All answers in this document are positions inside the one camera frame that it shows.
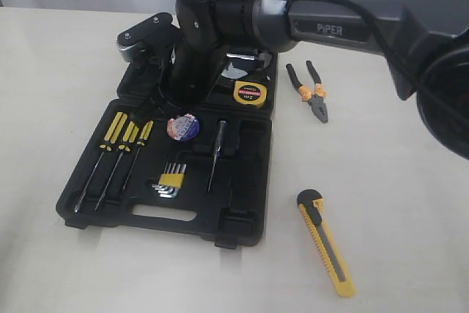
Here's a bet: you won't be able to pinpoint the small yellow black screwdriver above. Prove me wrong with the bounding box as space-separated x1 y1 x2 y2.
122 120 154 191

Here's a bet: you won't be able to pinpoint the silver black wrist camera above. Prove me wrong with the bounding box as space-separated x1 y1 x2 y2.
117 12 181 62

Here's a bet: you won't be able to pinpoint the yellow tape measure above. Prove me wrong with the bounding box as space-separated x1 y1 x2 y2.
233 81 267 108

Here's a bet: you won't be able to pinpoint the black electrical tape roll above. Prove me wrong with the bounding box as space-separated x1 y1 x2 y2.
166 114 200 142

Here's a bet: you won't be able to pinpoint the yellow black utility knife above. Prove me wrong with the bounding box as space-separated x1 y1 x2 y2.
297 189 356 298

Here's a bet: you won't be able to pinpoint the adjustable wrench steel head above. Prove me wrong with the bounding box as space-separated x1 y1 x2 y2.
221 62 248 80

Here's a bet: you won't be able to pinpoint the hex key set yellow holder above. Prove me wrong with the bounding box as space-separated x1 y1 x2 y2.
150 163 187 199

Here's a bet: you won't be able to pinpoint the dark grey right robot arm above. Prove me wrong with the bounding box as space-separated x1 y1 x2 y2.
135 0 468 158

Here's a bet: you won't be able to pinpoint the clear voltage tester screwdriver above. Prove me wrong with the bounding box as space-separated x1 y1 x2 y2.
207 120 227 192

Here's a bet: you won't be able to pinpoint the claw hammer black handle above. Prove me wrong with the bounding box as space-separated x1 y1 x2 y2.
226 51 273 72

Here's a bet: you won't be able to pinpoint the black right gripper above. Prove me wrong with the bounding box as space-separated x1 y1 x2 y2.
131 43 229 125

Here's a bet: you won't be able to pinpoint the orange black combination pliers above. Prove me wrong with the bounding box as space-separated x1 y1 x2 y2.
286 60 328 123

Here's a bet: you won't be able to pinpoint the black plastic tool case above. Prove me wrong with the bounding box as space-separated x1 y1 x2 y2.
56 53 278 249

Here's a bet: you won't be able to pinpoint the large yellow black screwdriver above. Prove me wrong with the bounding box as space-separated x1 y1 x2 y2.
73 111 128 213

